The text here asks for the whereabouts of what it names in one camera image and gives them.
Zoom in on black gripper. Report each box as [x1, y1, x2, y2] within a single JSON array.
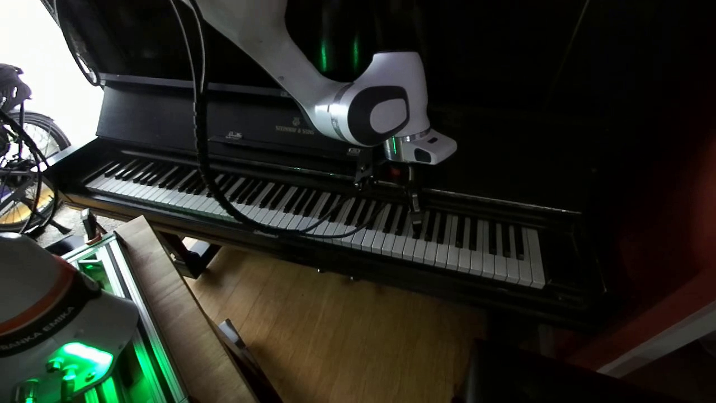
[[351, 152, 430, 235]]

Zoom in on black upright piano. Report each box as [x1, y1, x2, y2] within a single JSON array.
[[40, 0, 716, 333]]

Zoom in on wooden board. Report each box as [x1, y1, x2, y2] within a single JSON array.
[[110, 215, 262, 403]]

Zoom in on small black knob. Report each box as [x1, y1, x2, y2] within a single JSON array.
[[81, 207, 101, 241]]

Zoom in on bicycle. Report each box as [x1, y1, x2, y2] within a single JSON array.
[[0, 63, 73, 233]]

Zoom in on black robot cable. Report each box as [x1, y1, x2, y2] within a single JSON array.
[[166, 0, 375, 241]]

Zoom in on small white bracket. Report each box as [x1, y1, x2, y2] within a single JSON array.
[[217, 317, 245, 348]]

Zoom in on aluminium frame rail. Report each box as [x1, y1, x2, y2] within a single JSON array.
[[62, 231, 190, 403]]

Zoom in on white robot base orange ring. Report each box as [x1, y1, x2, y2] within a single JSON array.
[[0, 233, 140, 393]]

